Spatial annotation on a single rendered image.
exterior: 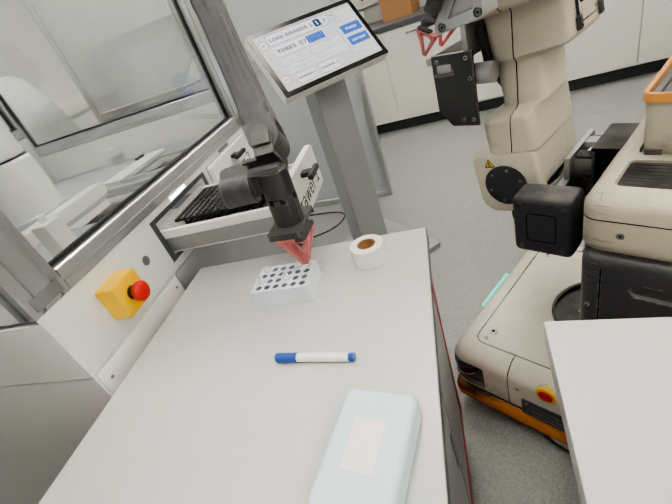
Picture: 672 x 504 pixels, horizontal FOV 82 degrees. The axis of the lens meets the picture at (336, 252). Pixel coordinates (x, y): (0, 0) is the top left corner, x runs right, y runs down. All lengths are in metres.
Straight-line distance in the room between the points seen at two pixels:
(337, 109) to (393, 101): 2.05
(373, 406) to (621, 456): 0.26
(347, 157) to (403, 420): 1.55
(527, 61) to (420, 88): 2.89
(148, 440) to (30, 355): 0.29
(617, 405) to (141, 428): 0.66
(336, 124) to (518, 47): 1.07
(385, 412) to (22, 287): 0.59
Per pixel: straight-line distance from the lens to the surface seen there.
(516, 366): 1.20
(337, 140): 1.88
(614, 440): 0.54
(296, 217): 0.72
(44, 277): 0.82
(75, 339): 0.83
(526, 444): 1.39
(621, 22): 3.94
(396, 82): 3.84
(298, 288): 0.75
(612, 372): 0.59
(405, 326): 0.65
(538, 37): 0.95
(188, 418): 0.70
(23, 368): 0.94
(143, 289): 0.84
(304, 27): 1.87
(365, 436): 0.49
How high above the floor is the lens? 1.22
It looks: 31 degrees down
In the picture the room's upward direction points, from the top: 21 degrees counter-clockwise
